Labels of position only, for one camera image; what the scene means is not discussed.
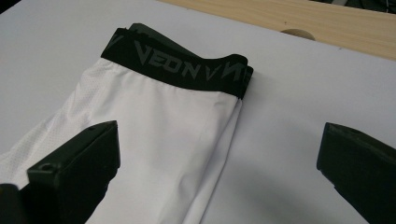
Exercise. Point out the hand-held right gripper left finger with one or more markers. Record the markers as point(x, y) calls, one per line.
point(74, 174)

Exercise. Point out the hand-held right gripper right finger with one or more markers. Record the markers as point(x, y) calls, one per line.
point(364, 168)

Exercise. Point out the white shorts with black waistband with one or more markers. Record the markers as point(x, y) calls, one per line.
point(174, 124)

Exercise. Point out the white board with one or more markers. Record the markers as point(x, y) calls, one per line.
point(295, 93)

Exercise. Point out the wooden table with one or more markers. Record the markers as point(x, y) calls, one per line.
point(342, 28)

